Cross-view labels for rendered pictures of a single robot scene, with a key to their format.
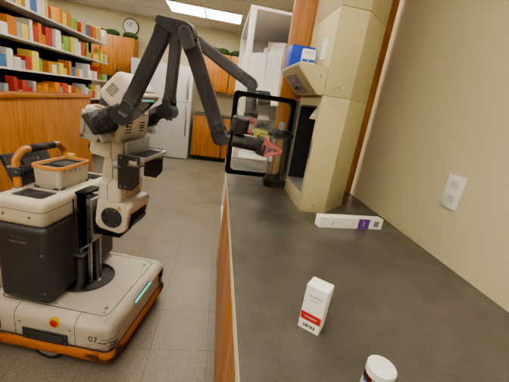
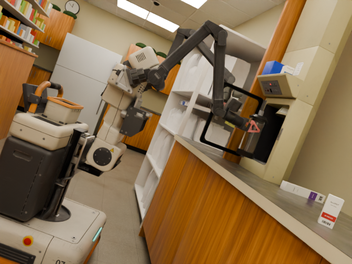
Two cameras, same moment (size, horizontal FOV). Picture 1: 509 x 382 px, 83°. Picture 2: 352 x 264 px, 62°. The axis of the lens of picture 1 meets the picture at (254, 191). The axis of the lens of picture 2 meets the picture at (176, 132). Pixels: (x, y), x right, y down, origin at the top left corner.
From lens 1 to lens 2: 0.68 m
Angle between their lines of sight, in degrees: 15
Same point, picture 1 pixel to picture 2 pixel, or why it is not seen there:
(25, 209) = (43, 131)
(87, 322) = (59, 245)
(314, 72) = (294, 81)
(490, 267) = not seen: outside the picture
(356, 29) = (324, 62)
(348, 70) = (315, 86)
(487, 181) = not seen: outside the picture
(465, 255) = not seen: outside the picture
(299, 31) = (273, 53)
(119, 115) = (154, 76)
